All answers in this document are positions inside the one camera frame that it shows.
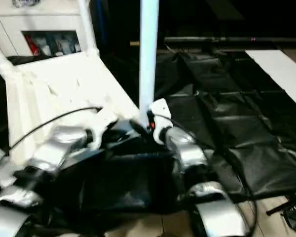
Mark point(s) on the flat white sheet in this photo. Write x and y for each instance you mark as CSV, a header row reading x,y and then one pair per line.
x,y
281,74

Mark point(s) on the patterned bowl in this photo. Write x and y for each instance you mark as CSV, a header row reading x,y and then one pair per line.
x,y
25,3

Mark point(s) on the long black bar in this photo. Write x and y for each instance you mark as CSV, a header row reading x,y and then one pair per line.
x,y
236,40

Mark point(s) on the white plastic table top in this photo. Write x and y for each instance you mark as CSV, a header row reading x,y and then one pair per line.
x,y
64,86

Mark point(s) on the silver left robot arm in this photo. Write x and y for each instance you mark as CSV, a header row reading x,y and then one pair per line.
x,y
51,148

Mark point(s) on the red packet behind glass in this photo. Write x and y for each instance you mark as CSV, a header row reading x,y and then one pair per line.
x,y
32,47

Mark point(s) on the dark blue upright post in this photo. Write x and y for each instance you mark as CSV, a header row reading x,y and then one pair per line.
x,y
101,24

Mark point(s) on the small yellow label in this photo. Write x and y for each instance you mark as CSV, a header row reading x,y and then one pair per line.
x,y
134,43

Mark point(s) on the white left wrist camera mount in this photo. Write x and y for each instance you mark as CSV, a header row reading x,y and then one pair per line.
x,y
101,130

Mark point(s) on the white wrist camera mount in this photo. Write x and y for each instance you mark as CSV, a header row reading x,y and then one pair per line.
x,y
161,111
101,130

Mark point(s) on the white jar behind glass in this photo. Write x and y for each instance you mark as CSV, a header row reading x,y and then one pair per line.
x,y
77,48

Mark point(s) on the white glass-door cabinet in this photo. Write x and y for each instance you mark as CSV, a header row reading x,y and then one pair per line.
x,y
39,22

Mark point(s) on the black tripod leg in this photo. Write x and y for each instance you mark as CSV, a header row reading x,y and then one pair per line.
x,y
288,209

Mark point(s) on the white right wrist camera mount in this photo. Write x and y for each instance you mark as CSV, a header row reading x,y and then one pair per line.
x,y
161,111

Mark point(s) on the white bottle behind glass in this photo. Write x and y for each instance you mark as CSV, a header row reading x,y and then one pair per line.
x,y
47,50

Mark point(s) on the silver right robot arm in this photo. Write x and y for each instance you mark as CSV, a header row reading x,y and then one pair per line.
x,y
192,153

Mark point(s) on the black work mat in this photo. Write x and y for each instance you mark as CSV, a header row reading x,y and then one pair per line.
x,y
236,123

